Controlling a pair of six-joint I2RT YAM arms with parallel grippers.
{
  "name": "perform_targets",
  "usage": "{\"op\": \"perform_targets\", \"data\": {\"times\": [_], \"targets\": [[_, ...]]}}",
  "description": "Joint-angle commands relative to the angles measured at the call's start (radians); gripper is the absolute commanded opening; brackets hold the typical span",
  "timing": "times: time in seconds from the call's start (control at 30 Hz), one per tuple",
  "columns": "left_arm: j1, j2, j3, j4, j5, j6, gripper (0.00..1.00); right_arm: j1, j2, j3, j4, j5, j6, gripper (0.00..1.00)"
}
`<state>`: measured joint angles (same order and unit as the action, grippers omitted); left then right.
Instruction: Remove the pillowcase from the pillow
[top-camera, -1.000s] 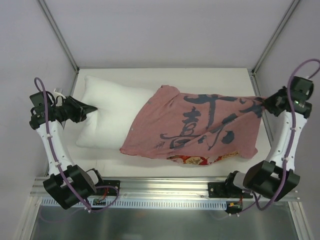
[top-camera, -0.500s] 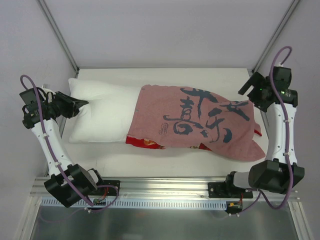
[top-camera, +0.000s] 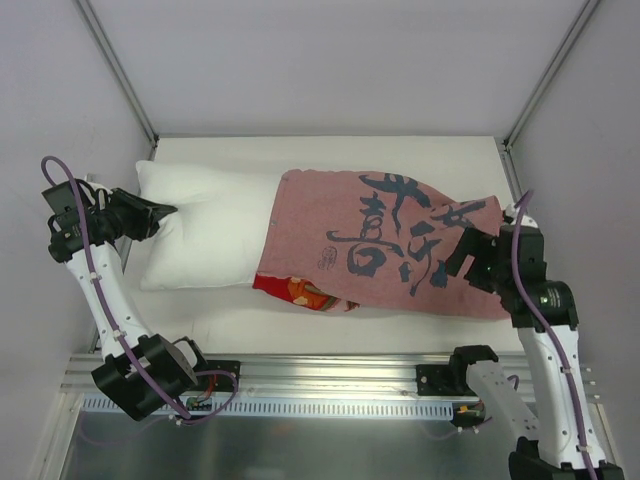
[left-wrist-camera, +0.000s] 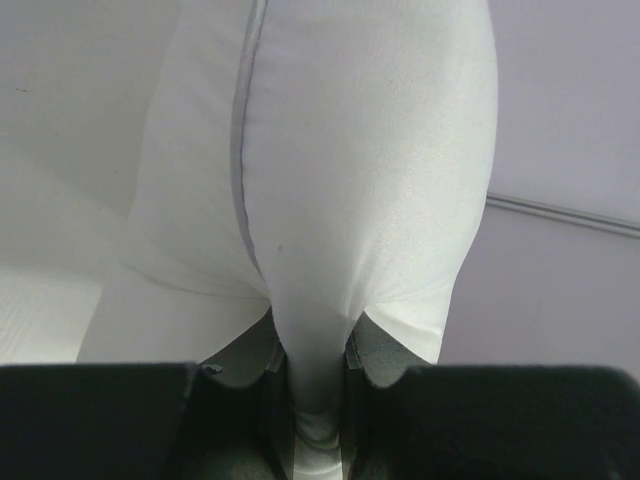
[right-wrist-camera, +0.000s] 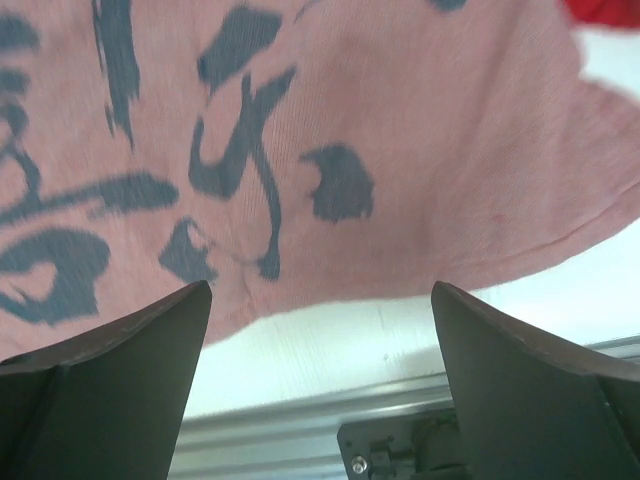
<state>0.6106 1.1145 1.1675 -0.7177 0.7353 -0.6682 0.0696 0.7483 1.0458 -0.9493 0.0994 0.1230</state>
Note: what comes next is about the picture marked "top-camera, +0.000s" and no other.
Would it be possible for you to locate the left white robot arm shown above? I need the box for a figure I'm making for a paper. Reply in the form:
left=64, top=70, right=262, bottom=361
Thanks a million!
left=43, top=179, right=209, bottom=421

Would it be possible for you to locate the left aluminium frame post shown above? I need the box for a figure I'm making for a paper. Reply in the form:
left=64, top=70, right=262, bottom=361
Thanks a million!
left=73, top=0, right=159, bottom=150

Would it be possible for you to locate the pink red patterned pillowcase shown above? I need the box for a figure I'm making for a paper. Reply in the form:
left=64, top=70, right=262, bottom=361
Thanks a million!
left=253, top=170, right=507, bottom=321

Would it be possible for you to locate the aluminium mounting rail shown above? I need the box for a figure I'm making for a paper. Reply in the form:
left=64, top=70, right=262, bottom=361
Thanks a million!
left=60, top=352, right=603, bottom=404

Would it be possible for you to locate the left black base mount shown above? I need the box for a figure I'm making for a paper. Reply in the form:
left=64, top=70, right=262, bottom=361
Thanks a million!
left=190, top=359, right=242, bottom=393

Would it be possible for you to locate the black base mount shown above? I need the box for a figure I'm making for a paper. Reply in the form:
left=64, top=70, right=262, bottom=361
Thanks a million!
left=190, top=359, right=242, bottom=393
left=415, top=364, right=475, bottom=398

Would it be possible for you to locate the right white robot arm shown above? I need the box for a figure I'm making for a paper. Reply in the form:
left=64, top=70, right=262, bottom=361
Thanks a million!
left=446, top=224, right=624, bottom=479

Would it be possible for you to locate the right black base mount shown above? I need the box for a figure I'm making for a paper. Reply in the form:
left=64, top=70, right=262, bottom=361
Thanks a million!
left=415, top=364, right=475, bottom=398

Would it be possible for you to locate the white slotted cable duct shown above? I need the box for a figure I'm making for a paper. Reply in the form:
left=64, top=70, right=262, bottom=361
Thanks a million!
left=82, top=394, right=454, bottom=421

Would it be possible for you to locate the right aluminium frame post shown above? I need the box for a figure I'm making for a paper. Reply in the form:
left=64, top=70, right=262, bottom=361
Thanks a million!
left=501, top=0, right=602, bottom=151

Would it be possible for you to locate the white pillow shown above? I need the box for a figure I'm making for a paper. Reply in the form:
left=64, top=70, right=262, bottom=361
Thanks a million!
left=136, top=161, right=280, bottom=291

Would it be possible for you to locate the aluminium frame post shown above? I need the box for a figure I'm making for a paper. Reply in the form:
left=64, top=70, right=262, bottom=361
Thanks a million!
left=73, top=0, right=159, bottom=150
left=501, top=0, right=602, bottom=151

